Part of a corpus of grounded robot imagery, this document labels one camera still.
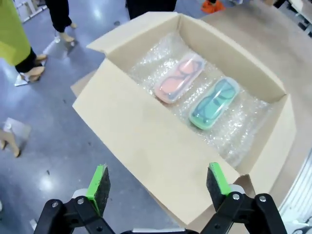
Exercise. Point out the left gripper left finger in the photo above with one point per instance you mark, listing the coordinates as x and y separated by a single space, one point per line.
98 192

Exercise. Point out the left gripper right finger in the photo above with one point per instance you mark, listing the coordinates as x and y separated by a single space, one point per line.
218 187

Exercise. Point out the green glasses case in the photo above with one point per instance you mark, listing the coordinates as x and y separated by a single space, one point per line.
207 120

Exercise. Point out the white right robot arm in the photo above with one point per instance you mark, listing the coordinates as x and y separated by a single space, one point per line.
301 202

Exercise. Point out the glasses in green case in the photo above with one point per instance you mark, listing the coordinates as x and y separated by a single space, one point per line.
220 93

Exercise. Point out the pink glasses case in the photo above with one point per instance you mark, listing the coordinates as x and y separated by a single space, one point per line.
170 95

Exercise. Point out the glasses in pink case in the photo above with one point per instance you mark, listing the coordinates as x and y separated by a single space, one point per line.
181 74

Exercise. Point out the clear bubble wrap sheet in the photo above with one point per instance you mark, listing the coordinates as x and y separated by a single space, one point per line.
239 122

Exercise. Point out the open brown cardboard box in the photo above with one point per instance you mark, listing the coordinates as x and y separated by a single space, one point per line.
136 126

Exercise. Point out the mannequin dark red hoodie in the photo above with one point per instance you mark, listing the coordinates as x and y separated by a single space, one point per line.
59 17

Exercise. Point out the orange cloth on floor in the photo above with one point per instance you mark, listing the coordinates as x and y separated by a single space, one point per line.
213 6

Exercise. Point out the person in yellow top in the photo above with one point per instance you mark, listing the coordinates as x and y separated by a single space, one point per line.
12 31

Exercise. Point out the person in black t-shirt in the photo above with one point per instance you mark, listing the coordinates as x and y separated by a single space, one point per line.
151 8

